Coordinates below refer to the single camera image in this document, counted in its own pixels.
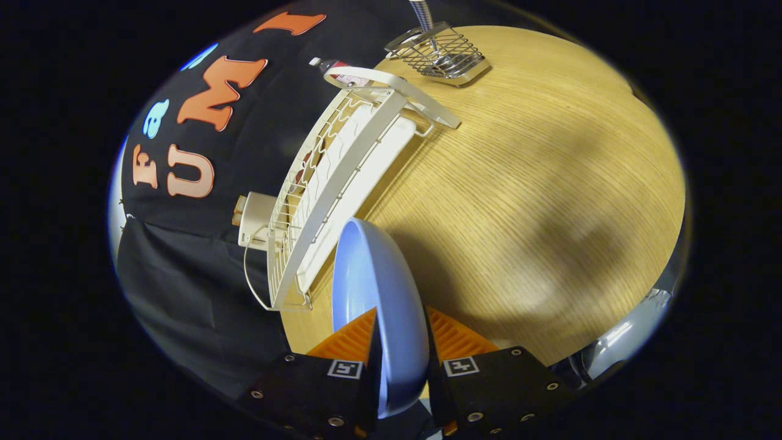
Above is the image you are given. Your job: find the white toaster cable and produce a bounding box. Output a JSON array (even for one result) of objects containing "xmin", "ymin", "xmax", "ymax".
[{"xmin": 243, "ymin": 226, "xmax": 276, "ymax": 309}]

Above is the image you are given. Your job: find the white wire dish rack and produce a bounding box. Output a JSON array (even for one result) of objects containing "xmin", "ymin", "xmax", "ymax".
[{"xmin": 266, "ymin": 66, "xmax": 462, "ymax": 312}]

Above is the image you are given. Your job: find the clear plastic water bottle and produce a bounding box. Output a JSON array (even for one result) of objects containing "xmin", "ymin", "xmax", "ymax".
[{"xmin": 309, "ymin": 57, "xmax": 370, "ymax": 86}]

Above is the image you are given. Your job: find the metal spoon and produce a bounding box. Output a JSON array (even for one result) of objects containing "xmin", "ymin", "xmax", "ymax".
[{"xmin": 408, "ymin": 0, "xmax": 465, "ymax": 71}]

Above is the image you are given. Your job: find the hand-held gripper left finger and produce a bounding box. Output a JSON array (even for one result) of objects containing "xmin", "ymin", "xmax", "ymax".
[{"xmin": 235, "ymin": 307, "xmax": 384, "ymax": 440}]

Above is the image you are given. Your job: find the metal wire basket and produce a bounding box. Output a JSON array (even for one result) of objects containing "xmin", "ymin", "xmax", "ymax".
[{"xmin": 384, "ymin": 21, "xmax": 492, "ymax": 87}]

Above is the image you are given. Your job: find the white toaster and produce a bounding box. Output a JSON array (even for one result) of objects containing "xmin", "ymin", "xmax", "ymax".
[{"xmin": 237, "ymin": 192, "xmax": 279, "ymax": 251}]

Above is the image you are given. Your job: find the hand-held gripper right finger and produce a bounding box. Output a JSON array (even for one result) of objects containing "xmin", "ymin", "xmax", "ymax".
[{"xmin": 425, "ymin": 306, "xmax": 575, "ymax": 438}]

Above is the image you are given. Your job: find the blue plate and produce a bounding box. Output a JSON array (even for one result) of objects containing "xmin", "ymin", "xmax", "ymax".
[{"xmin": 332, "ymin": 218, "xmax": 430, "ymax": 419}]

